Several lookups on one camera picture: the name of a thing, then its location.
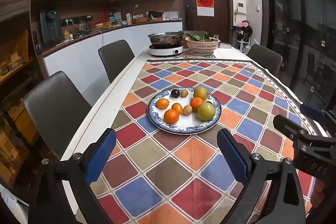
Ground orange mandarin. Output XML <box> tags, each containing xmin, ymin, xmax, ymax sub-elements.
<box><xmin>190</xmin><ymin>97</ymin><xmax>204</xmax><ymax>112</ymax></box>
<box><xmin>171</xmin><ymin>103</ymin><xmax>183</xmax><ymax>114</ymax></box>
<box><xmin>163</xmin><ymin>109</ymin><xmax>179</xmax><ymax>124</ymax></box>

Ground dark brown door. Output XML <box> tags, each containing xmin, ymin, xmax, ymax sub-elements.
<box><xmin>180</xmin><ymin>0</ymin><xmax>234</xmax><ymax>44</ymax></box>

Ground steel pot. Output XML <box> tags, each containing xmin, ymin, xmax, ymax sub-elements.
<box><xmin>147</xmin><ymin>32</ymin><xmax>183</xmax><ymax>46</ymax></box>

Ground blue rimmed white plate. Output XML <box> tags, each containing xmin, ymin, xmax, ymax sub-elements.
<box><xmin>147</xmin><ymin>88</ymin><xmax>222</xmax><ymax>135</ymax></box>

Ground small grey box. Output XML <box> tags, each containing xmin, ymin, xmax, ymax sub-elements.
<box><xmin>218</xmin><ymin>43</ymin><xmax>231</xmax><ymax>49</ymax></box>

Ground white lower cabinets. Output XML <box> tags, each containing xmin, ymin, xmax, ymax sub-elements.
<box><xmin>43</xmin><ymin>22</ymin><xmax>182</xmax><ymax>106</ymax></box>

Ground right grey chair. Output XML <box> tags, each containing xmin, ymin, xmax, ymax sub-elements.
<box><xmin>247</xmin><ymin>44</ymin><xmax>282</xmax><ymax>76</ymax></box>

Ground large green pear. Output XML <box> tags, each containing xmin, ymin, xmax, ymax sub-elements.
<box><xmin>197</xmin><ymin>102</ymin><xmax>215</xmax><ymax>121</ymax></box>

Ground brown longan fruit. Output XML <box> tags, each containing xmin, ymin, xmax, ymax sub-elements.
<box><xmin>180</xmin><ymin>89</ymin><xmax>189</xmax><ymax>98</ymax></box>
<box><xmin>182</xmin><ymin>105</ymin><xmax>193</xmax><ymax>115</ymax></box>

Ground colourful checkered tablecloth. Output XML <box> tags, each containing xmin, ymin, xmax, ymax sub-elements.
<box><xmin>91</xmin><ymin>60</ymin><xmax>315</xmax><ymax>223</ymax></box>

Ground far grey chair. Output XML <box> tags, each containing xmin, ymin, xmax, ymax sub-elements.
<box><xmin>98</xmin><ymin>40</ymin><xmax>135</xmax><ymax>83</ymax></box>

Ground black glass sliding door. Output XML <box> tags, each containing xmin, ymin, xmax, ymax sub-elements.
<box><xmin>261</xmin><ymin>0</ymin><xmax>335</xmax><ymax>111</ymax></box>

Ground large yellow pear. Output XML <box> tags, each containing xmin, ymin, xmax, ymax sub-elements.
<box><xmin>193</xmin><ymin>86</ymin><xmax>209</xmax><ymax>101</ymax></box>

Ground dark plum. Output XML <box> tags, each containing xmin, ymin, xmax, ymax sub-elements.
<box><xmin>170</xmin><ymin>89</ymin><xmax>181</xmax><ymax>98</ymax></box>

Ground small cart with pink toy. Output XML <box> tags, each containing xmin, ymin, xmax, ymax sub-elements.
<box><xmin>231</xmin><ymin>20</ymin><xmax>253</xmax><ymax>54</ymax></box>

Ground white induction cooker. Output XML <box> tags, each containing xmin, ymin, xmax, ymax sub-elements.
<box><xmin>149</xmin><ymin>44</ymin><xmax>183</xmax><ymax>57</ymax></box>

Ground black water dispenser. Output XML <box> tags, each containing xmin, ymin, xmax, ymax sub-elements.
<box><xmin>40</xmin><ymin>9</ymin><xmax>63</xmax><ymax>46</ymax></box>

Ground small back mandarin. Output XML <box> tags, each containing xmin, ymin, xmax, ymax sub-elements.
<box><xmin>156</xmin><ymin>98</ymin><xmax>170</xmax><ymax>109</ymax></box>

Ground wall intercom panel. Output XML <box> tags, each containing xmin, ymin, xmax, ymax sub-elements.
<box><xmin>237</xmin><ymin>2</ymin><xmax>247</xmax><ymax>14</ymax></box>

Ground near grey chair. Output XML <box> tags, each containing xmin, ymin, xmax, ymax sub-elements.
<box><xmin>23</xmin><ymin>71</ymin><xmax>92</xmax><ymax>160</ymax></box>

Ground pink vegetable basket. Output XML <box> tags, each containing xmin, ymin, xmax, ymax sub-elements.
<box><xmin>185</xmin><ymin>38</ymin><xmax>220</xmax><ymax>56</ymax></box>

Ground grey chair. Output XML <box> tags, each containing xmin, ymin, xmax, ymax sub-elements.
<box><xmin>23</xmin><ymin>71</ymin><xmax>92</xmax><ymax>160</ymax></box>
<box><xmin>98</xmin><ymin>40</ymin><xmax>135</xmax><ymax>83</ymax></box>
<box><xmin>247</xmin><ymin>44</ymin><xmax>282</xmax><ymax>76</ymax></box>

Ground green leafy vegetables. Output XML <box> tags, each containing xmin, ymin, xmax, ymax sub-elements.
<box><xmin>185</xmin><ymin>33</ymin><xmax>218</xmax><ymax>43</ymax></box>

